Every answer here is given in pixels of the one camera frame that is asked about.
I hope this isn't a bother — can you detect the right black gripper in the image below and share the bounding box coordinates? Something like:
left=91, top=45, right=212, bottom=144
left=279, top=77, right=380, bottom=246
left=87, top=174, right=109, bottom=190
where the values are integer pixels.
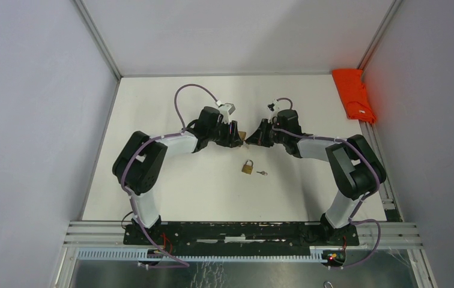
left=246, top=119, right=286, bottom=148

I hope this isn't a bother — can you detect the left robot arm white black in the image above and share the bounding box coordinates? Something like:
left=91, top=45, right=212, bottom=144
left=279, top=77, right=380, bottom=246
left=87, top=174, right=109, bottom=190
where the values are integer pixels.
left=112, top=103, right=244, bottom=245

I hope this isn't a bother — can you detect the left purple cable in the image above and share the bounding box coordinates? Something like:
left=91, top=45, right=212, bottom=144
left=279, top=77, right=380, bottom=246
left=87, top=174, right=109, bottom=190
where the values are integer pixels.
left=120, top=83, right=222, bottom=270

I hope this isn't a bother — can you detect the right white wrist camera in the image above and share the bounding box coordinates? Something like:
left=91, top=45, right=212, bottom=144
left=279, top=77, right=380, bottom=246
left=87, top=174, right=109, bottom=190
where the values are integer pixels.
left=267, top=100, right=283, bottom=122

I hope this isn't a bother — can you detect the small brass padlock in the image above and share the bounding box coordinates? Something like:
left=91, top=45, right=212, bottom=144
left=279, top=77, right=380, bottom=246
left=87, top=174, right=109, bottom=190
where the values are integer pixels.
left=241, top=160, right=253, bottom=175

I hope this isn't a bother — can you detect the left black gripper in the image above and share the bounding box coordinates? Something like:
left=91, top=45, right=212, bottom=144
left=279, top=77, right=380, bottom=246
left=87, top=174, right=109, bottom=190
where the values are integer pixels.
left=208, top=118, right=244, bottom=148

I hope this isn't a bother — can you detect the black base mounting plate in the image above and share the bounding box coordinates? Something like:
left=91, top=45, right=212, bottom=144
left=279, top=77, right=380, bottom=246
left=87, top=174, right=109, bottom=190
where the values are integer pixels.
left=123, top=221, right=360, bottom=256

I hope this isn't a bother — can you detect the orange folded cloth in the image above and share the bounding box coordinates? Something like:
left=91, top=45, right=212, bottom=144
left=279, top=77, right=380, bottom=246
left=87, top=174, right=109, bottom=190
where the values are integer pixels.
left=331, top=68, right=377, bottom=124

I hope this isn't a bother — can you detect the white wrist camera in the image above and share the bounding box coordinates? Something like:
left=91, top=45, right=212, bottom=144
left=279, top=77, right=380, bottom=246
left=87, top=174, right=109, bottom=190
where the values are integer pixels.
left=216, top=100, right=235, bottom=124
left=267, top=100, right=283, bottom=122

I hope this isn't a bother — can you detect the large brass padlock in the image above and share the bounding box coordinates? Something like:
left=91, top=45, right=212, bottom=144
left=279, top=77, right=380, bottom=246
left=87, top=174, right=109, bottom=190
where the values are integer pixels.
left=238, top=131, right=247, bottom=145

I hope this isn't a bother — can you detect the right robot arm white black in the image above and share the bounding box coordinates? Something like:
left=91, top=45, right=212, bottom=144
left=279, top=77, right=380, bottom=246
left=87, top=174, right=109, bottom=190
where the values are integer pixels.
left=245, top=109, right=387, bottom=245

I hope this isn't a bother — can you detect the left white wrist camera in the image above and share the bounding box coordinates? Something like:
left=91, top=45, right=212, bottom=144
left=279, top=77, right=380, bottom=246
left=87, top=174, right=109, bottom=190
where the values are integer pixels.
left=216, top=100, right=235, bottom=124

